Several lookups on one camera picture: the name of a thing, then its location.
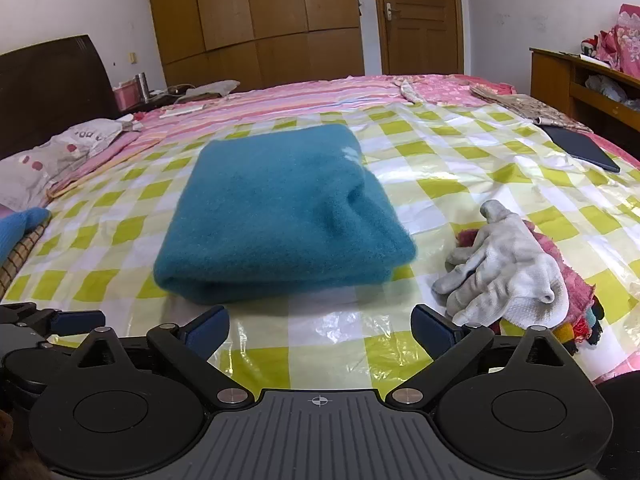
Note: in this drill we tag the multicolour striped knit cloth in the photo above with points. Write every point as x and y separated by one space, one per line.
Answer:
580 332

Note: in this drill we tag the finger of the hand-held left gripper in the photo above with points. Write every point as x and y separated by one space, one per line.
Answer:
77 322

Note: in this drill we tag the white work glove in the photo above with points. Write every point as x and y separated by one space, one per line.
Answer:
505 265

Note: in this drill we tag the white plastic bag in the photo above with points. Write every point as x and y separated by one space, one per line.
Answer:
606 87

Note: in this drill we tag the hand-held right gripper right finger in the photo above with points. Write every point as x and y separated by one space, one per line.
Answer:
432 332

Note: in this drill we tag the wooden door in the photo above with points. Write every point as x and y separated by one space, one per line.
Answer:
422 15

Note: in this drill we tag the beige patterned cloth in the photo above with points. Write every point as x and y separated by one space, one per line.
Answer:
535 107

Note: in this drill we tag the brown striped folded cloth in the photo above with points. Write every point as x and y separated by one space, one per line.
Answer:
17 267

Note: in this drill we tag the black tablet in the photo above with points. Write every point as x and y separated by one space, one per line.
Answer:
582 147

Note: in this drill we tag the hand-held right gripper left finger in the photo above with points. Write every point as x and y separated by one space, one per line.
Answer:
207 332

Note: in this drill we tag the grey pillow with pink spots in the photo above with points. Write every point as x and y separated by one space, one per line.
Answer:
55 155

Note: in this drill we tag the white book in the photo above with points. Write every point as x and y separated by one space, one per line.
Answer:
182 110

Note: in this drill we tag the pink knit cloth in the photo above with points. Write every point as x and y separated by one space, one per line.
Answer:
570 272

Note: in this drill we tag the blue ribbed sweater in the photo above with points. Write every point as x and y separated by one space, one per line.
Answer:
17 230

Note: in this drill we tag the pink floral quilt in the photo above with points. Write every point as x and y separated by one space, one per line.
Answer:
445 90

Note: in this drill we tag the wooden wardrobe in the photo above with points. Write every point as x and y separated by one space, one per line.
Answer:
250 15

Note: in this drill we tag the pink floral bag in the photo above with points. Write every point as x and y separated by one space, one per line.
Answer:
622 40

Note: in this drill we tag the pink striped bedsheet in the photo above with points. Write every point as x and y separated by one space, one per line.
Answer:
300 97

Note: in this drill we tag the steel thermos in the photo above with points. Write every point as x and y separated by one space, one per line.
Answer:
143 87

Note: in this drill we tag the person's left forearm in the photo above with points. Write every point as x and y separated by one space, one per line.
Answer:
15 450

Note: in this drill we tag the pink box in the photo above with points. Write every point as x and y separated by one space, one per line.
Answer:
127 96

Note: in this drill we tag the teal fuzzy sweater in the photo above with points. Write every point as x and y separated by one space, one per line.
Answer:
280 210

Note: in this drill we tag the grey cloth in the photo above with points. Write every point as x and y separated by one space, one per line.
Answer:
210 89

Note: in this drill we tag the dark wooden headboard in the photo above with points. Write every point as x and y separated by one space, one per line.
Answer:
50 90

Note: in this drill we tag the wooden side cabinet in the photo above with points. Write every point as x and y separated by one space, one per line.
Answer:
555 75

